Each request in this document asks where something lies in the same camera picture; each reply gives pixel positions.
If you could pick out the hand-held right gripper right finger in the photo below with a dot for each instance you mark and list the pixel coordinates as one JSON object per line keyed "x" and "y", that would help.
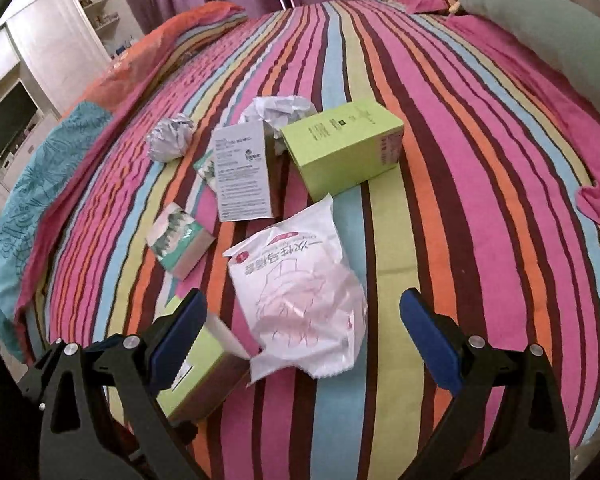
{"x": 430, "y": 340}

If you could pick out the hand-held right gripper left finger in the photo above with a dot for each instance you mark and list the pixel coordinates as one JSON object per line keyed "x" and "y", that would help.
{"x": 177, "y": 340}

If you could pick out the small green cardboard box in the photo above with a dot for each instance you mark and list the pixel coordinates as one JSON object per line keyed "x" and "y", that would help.
{"x": 205, "y": 375}

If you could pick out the green patterned tissue packet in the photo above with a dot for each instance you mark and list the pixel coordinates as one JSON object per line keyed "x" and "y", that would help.
{"x": 177, "y": 245}

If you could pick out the white plastic bag red print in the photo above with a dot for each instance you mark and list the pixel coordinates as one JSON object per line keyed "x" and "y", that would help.
{"x": 300, "y": 305}

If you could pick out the small green patterned wrapper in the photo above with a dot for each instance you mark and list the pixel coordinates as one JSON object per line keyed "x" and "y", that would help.
{"x": 206, "y": 167}

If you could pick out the white printed leaflet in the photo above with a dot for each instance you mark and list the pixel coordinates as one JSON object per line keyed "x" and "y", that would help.
{"x": 242, "y": 175}

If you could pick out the grey paper ball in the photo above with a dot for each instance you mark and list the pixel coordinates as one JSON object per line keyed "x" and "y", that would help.
{"x": 169, "y": 137}

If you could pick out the large green cardboard box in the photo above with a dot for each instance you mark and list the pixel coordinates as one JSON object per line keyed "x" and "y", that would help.
{"x": 340, "y": 152}

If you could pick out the large white paper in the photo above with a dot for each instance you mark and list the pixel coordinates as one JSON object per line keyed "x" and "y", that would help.
{"x": 280, "y": 110}

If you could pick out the striped colourful bedsheet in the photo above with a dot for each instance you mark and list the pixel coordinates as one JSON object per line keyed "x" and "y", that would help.
{"x": 440, "y": 200}

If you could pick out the orange and teal quilt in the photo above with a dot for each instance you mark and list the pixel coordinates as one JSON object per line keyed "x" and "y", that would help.
{"x": 45, "y": 170}

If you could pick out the black television screen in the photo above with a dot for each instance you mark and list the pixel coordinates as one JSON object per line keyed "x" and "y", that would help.
{"x": 5, "y": 122}

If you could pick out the white cabinet with shelves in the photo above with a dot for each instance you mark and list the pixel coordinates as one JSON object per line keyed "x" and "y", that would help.
{"x": 55, "y": 45}

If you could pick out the green long pillow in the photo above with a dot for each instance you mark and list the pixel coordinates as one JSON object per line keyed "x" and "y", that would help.
{"x": 530, "y": 25}

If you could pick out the small pink pillow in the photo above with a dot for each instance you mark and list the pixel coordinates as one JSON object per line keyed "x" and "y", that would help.
{"x": 422, "y": 0}

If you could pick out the yellow plush toy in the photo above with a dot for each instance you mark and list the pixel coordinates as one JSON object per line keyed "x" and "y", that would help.
{"x": 454, "y": 0}

